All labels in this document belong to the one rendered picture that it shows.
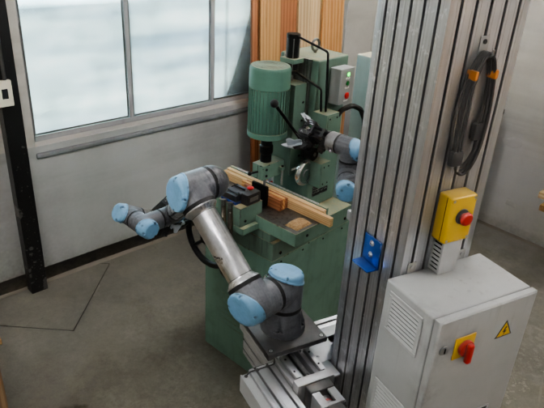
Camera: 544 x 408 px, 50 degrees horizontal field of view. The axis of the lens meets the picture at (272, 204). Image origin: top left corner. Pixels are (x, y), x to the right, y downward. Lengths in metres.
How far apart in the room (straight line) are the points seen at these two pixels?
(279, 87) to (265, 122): 0.16
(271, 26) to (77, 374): 2.41
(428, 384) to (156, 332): 1.99
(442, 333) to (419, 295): 0.12
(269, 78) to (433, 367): 1.35
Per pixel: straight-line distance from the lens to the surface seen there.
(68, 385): 3.06
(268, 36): 3.95
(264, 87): 2.40
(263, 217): 2.49
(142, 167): 3.78
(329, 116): 2.55
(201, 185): 1.85
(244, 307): 1.77
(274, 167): 2.60
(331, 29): 4.39
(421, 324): 1.50
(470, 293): 1.59
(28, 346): 3.32
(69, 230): 3.69
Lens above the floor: 2.08
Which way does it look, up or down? 27 degrees down
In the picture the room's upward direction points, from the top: 3 degrees clockwise
